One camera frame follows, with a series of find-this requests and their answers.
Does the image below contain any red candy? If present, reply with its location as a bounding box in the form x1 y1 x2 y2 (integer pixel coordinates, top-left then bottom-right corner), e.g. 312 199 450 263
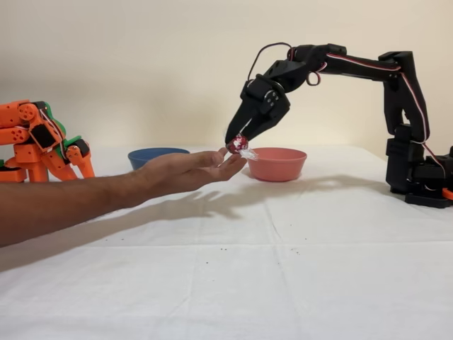
226 132 259 162

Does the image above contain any person's bare forearm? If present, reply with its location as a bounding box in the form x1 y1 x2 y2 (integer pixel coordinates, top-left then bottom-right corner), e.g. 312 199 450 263
0 171 142 248

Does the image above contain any person's bare hand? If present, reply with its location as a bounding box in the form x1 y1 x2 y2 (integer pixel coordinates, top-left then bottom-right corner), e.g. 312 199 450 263
134 147 248 208

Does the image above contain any pink bowl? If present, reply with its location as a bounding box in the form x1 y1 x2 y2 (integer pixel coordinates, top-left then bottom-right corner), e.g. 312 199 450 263
245 147 308 183

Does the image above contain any blue bowl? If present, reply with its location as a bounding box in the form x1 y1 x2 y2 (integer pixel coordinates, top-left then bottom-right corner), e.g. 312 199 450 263
127 147 190 171

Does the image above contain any white tablecloth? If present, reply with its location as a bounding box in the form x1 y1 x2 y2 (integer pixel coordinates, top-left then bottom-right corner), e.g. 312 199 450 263
0 144 453 340

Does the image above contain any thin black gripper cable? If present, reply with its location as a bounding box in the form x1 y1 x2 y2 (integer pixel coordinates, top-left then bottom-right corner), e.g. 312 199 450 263
247 42 294 84

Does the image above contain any red white arm cable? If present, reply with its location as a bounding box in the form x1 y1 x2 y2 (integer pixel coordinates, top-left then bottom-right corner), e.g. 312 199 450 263
288 47 447 178

